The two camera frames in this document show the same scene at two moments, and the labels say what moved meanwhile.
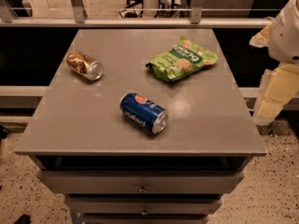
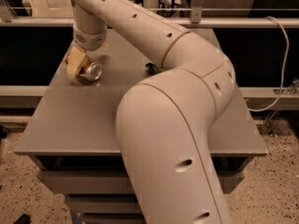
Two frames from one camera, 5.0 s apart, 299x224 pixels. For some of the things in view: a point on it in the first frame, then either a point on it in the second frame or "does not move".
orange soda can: [85, 65] does not move
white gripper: [286, 37] → [90, 41]
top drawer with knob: [143, 182] does not move
